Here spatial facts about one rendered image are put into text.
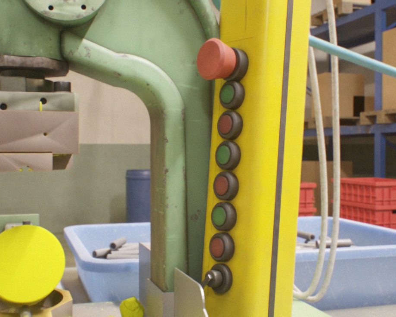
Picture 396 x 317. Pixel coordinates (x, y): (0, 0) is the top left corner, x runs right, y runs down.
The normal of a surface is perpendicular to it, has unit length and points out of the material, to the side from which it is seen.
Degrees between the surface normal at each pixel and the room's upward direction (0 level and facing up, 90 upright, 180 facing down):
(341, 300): 100
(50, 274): 74
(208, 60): 87
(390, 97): 90
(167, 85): 90
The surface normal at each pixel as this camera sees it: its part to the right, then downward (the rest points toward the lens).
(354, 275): 0.29, 0.18
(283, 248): 0.65, 0.01
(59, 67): 0.89, 0.00
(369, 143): -0.95, 0.00
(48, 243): 0.29, -0.27
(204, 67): -0.77, -0.04
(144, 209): 0.09, 0.01
